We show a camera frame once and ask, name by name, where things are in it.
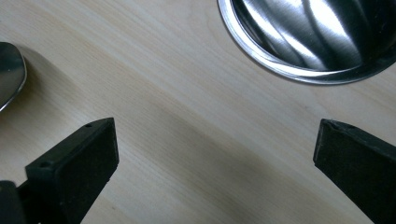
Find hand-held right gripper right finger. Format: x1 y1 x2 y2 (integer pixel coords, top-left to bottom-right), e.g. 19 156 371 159
312 118 396 224

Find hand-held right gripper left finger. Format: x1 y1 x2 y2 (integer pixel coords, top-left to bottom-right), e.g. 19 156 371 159
18 117 120 224

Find small steel dish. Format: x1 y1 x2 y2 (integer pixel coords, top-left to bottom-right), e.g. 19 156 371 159
0 41 28 113

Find stainless steel bowl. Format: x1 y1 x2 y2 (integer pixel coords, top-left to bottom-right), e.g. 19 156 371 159
217 0 396 86

